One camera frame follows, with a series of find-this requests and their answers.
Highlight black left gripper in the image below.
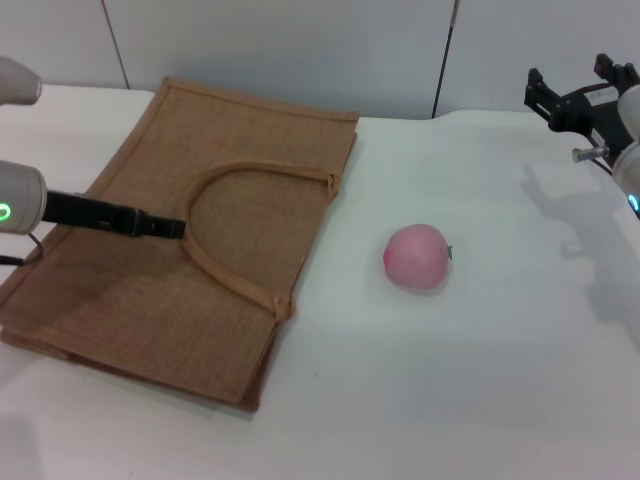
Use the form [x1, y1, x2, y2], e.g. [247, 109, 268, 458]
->
[43, 188, 188, 240]

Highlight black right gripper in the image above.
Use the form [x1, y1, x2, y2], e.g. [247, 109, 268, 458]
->
[523, 53, 640, 154]

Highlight brown jute handbag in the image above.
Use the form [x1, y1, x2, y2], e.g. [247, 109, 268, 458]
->
[0, 75, 362, 414]

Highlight pink peach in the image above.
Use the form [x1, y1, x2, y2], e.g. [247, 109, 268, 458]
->
[383, 223, 455, 291]

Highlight thin black cable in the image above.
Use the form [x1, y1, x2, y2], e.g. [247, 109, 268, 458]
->
[0, 230, 46, 266]

